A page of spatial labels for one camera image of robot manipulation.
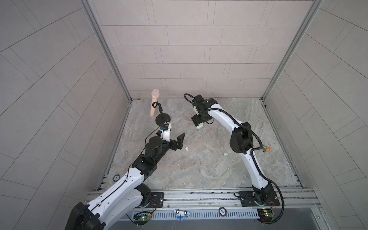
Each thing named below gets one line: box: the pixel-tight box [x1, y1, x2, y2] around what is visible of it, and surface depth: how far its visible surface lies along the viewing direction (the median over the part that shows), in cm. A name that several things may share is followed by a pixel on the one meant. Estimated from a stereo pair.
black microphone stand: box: [152, 100, 171, 126], surface depth 104 cm
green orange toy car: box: [262, 144, 271, 153], surface depth 89 cm
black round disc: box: [218, 206, 228, 218], surface depth 69 cm
